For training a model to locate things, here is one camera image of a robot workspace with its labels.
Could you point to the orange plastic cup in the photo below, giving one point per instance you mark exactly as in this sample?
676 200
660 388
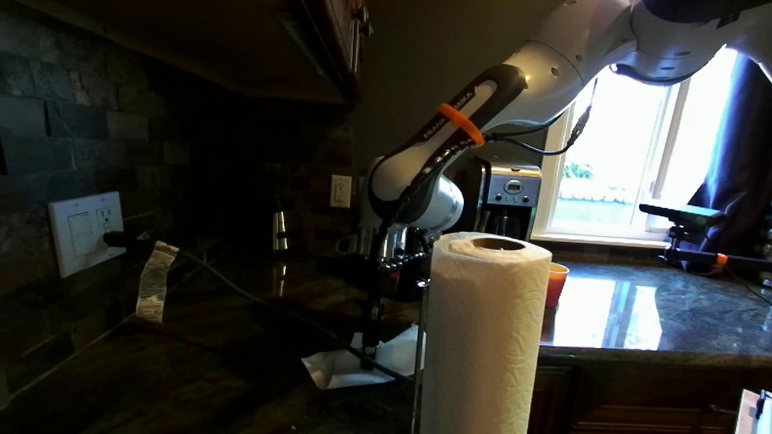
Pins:
556 289

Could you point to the white wall power outlet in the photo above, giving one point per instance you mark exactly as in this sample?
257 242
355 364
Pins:
80 231

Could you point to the black camera stand orange knob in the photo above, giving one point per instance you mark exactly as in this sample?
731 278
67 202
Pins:
683 214

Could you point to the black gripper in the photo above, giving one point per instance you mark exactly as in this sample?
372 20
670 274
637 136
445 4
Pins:
401 278

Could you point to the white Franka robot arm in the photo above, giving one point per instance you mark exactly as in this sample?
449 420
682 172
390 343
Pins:
562 48

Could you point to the white paper towel roll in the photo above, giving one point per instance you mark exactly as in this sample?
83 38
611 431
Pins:
484 346

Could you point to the white light switch plate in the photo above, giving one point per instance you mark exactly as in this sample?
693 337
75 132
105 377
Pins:
342 190

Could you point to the white paper napkin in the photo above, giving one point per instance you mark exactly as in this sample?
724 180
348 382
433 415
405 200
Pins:
339 372

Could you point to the dark wooden wall cabinet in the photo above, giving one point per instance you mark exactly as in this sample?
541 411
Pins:
241 48

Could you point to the dark blue curtain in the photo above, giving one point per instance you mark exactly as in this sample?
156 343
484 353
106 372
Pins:
748 160

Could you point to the metal paper towel holder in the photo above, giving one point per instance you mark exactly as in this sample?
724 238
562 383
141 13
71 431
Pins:
415 393

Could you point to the white tape piece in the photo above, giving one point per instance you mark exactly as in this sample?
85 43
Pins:
152 289

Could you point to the bright white-framed window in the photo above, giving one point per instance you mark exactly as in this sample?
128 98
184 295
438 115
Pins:
636 160

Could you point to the wooden base cabinet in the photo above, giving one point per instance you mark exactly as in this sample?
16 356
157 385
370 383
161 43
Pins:
627 401

